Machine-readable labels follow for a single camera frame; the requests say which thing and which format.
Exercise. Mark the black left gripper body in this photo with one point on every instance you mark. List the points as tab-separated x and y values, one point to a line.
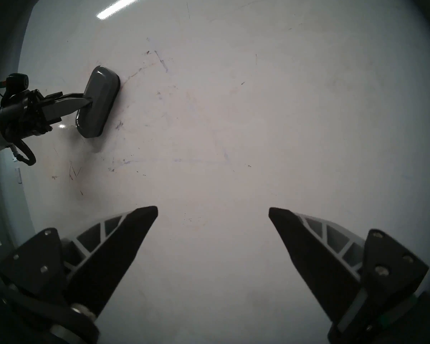
21	114

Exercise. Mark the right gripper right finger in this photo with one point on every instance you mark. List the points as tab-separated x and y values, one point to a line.
315	261

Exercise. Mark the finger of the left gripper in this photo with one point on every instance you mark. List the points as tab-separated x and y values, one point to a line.
70	106
62	94

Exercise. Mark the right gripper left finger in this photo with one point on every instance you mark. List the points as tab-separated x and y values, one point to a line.
104	261

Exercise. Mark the dark grey whiteboard eraser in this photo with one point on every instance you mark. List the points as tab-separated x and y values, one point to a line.
96	103

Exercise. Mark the large white whiteboard panel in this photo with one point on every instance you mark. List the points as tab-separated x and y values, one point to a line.
236	132

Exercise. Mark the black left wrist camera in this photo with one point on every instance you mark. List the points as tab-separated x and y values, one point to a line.
18	82

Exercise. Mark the white wall switch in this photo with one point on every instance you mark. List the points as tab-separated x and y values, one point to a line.
18	175

